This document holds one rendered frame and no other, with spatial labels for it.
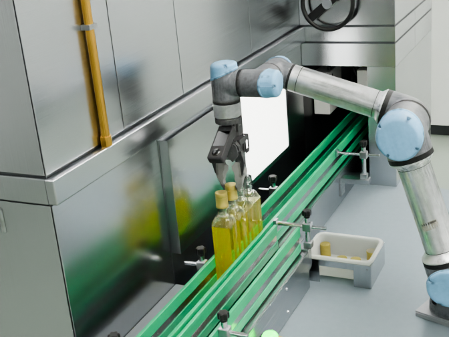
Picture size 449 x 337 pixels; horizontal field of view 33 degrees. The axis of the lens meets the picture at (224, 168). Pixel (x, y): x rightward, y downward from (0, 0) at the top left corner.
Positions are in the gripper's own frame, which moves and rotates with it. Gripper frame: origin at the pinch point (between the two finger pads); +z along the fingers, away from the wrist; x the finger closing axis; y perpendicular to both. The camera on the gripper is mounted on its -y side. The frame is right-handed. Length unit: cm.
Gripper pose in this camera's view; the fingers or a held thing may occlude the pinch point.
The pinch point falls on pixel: (230, 187)
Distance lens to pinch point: 216.3
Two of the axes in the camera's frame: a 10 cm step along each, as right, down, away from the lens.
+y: 4.2, -3.5, 8.4
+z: 0.9, 9.3, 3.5
